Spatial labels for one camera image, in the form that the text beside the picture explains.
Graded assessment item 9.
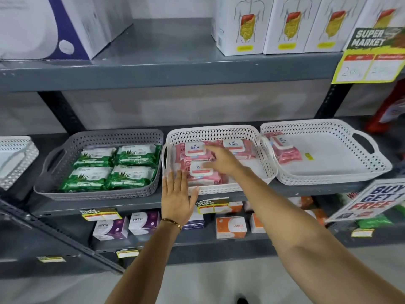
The person's left hand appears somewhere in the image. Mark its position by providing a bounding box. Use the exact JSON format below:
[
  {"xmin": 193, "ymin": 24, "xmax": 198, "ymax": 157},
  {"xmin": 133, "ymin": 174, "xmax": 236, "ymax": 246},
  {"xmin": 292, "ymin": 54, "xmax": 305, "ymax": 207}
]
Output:
[{"xmin": 161, "ymin": 170, "xmax": 200, "ymax": 226}]

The person's right hand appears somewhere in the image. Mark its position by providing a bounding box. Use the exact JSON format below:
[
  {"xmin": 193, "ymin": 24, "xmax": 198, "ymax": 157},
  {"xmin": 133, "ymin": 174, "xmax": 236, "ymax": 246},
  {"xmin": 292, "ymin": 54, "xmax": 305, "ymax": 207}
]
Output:
[{"xmin": 202, "ymin": 145, "xmax": 246, "ymax": 178}]

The pink wet wipes pack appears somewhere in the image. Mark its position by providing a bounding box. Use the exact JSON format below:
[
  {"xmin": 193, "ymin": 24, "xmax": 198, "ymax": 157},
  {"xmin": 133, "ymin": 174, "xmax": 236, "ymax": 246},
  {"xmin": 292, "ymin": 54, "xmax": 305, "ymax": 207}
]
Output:
[
  {"xmin": 175, "ymin": 141, "xmax": 216, "ymax": 162},
  {"xmin": 221, "ymin": 138, "xmax": 257, "ymax": 160},
  {"xmin": 265, "ymin": 132, "xmax": 303, "ymax": 164},
  {"xmin": 181, "ymin": 160, "xmax": 229, "ymax": 187}
]

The person's left forearm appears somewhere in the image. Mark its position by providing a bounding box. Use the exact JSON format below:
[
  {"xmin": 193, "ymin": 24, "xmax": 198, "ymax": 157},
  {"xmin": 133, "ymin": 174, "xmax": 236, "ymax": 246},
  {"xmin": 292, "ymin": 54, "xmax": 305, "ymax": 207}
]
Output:
[{"xmin": 105, "ymin": 222, "xmax": 183, "ymax": 304}]

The person's right forearm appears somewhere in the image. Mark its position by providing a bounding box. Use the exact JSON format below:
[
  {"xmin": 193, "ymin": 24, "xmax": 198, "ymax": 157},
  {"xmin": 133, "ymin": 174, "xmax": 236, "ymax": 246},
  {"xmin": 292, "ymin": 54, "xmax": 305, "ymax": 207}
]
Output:
[{"xmin": 235, "ymin": 166, "xmax": 405, "ymax": 304}]

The purple and white box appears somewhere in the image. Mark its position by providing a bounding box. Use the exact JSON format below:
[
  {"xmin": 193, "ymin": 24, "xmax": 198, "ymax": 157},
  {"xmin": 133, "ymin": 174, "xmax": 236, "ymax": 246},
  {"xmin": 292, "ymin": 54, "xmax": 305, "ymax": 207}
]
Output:
[
  {"xmin": 92, "ymin": 217, "xmax": 130, "ymax": 242},
  {"xmin": 128, "ymin": 211, "xmax": 161, "ymax": 235},
  {"xmin": 182, "ymin": 211, "xmax": 205, "ymax": 231}
]

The green wet wipes pack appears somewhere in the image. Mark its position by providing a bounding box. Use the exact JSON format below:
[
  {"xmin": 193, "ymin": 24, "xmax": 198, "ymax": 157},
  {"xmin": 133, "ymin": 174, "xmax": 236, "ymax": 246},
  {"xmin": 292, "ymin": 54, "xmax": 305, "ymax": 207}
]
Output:
[
  {"xmin": 115, "ymin": 144, "xmax": 162, "ymax": 167},
  {"xmin": 73, "ymin": 147, "xmax": 117, "ymax": 169},
  {"xmin": 106, "ymin": 164, "xmax": 158, "ymax": 190},
  {"xmin": 59, "ymin": 167, "xmax": 112, "ymax": 193}
]

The white perforated plastic basket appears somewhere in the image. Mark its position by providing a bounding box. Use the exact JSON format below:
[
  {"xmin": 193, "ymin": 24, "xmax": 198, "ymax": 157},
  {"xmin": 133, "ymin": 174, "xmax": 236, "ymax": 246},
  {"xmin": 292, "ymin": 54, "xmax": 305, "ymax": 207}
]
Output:
[
  {"xmin": 0, "ymin": 136, "xmax": 40, "ymax": 191},
  {"xmin": 260, "ymin": 118, "xmax": 393, "ymax": 186},
  {"xmin": 161, "ymin": 125, "xmax": 278, "ymax": 195}
]

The grey perforated plastic basket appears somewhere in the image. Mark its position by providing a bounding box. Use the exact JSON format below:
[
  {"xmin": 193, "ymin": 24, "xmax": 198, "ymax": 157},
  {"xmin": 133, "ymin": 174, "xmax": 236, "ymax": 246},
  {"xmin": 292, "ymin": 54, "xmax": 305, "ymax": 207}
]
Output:
[{"xmin": 33, "ymin": 129, "xmax": 164, "ymax": 202}]

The grey metal shelf rack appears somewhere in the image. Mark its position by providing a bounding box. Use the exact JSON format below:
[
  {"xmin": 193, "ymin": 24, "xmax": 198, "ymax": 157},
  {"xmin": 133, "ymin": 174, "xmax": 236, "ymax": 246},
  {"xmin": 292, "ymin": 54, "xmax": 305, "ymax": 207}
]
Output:
[{"xmin": 0, "ymin": 17, "xmax": 405, "ymax": 276}]

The white box with torso print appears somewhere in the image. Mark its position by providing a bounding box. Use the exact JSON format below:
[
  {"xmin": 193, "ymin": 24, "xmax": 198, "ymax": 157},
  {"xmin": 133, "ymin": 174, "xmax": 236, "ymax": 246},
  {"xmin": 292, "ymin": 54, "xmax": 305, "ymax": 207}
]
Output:
[
  {"xmin": 263, "ymin": 0, "xmax": 329, "ymax": 55},
  {"xmin": 343, "ymin": 0, "xmax": 405, "ymax": 52},
  {"xmin": 211, "ymin": 0, "xmax": 274, "ymax": 57},
  {"xmin": 303, "ymin": 0, "xmax": 369, "ymax": 53}
]

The white promotion sign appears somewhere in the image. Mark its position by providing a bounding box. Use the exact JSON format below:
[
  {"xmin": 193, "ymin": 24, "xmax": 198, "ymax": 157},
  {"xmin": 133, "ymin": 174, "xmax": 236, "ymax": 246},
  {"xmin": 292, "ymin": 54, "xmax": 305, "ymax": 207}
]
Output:
[{"xmin": 325, "ymin": 178, "xmax": 405, "ymax": 223}]

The red packet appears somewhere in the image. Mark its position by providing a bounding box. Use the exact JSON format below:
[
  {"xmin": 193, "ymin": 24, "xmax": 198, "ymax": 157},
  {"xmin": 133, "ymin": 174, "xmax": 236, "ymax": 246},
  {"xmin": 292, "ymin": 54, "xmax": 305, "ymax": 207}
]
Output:
[{"xmin": 365, "ymin": 80, "xmax": 405, "ymax": 134}]

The large yellow price sign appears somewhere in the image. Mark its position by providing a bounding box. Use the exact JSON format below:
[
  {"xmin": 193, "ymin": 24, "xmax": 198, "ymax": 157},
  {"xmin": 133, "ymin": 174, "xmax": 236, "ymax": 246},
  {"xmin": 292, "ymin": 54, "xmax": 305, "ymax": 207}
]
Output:
[{"xmin": 331, "ymin": 27, "xmax": 405, "ymax": 84}]

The white and blue box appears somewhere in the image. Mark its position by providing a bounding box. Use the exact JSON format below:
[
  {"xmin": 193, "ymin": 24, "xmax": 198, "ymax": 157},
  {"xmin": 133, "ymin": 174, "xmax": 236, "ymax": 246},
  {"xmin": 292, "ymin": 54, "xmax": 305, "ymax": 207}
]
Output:
[{"xmin": 0, "ymin": 0, "xmax": 110, "ymax": 61}]

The gold bracelet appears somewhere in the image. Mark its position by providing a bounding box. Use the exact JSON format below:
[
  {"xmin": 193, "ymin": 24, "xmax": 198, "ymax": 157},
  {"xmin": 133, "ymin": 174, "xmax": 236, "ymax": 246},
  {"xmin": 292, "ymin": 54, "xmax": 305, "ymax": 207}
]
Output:
[{"xmin": 161, "ymin": 218, "xmax": 183, "ymax": 231}]

